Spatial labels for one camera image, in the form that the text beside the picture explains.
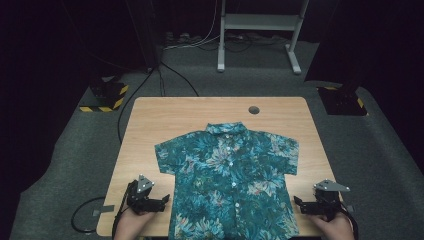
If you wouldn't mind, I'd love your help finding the white metal stand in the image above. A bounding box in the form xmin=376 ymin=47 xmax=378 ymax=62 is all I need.
xmin=216 ymin=0 xmax=310 ymax=75

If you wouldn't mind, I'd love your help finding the dark power strip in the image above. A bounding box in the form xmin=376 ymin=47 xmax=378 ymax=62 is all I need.
xmin=163 ymin=31 xmax=201 ymax=46

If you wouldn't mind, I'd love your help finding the left hand-held gripper black cable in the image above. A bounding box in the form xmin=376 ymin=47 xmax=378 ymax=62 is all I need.
xmin=111 ymin=182 xmax=132 ymax=240

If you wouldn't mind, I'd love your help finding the right hand-held gripper black cable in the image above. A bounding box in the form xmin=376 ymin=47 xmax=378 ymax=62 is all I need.
xmin=339 ymin=201 xmax=360 ymax=240

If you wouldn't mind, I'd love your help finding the curved black floor cable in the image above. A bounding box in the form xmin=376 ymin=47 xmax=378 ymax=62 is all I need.
xmin=159 ymin=61 xmax=200 ymax=98

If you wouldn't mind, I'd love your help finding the tangle of black cables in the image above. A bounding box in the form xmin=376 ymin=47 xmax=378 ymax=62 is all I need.
xmin=199 ymin=31 xmax=288 ymax=54

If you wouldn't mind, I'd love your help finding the person's right hand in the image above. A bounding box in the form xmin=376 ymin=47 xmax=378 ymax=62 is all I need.
xmin=306 ymin=211 xmax=355 ymax=240

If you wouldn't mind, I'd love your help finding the hand-held gripper black cable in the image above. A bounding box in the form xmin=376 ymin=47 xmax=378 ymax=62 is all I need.
xmin=111 ymin=182 xmax=132 ymax=240
xmin=339 ymin=201 xmax=360 ymax=240

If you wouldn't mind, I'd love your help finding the long black floor cable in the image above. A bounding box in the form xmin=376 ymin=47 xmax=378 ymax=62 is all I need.
xmin=116 ymin=66 xmax=158 ymax=145

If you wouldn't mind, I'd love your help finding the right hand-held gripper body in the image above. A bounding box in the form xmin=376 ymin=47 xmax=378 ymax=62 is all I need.
xmin=301 ymin=179 xmax=351 ymax=223

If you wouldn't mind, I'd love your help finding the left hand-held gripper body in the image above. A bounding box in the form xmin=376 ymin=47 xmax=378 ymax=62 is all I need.
xmin=125 ymin=173 xmax=167 ymax=215

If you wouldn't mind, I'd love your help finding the black yellow-striped stand base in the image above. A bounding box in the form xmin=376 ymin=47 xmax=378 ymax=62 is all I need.
xmin=79 ymin=75 xmax=130 ymax=113
xmin=316 ymin=84 xmax=369 ymax=117

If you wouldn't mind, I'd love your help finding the teal floral short-sleeved shirt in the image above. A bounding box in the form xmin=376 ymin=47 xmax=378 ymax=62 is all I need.
xmin=154 ymin=121 xmax=300 ymax=240

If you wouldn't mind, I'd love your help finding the white cable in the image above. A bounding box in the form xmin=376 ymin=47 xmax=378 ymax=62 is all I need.
xmin=163 ymin=0 xmax=222 ymax=51

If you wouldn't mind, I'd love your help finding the looped black floor cable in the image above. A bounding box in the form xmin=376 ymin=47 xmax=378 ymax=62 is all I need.
xmin=70 ymin=196 xmax=107 ymax=234

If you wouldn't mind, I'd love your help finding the black stand column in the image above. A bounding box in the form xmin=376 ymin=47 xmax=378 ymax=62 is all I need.
xmin=125 ymin=0 xmax=162 ymax=72

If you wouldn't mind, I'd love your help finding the person's left hand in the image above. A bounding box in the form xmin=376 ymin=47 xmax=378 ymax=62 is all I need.
xmin=113 ymin=209 xmax=157 ymax=240

